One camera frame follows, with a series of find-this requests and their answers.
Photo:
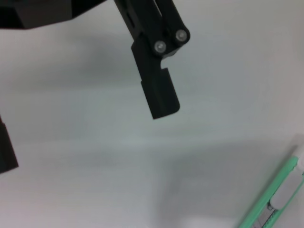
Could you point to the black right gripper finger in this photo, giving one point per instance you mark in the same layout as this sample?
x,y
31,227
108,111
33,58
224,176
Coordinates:
x,y
159,95
7,152

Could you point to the green utility knife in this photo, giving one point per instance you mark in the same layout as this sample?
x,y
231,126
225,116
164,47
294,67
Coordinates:
x,y
268,202

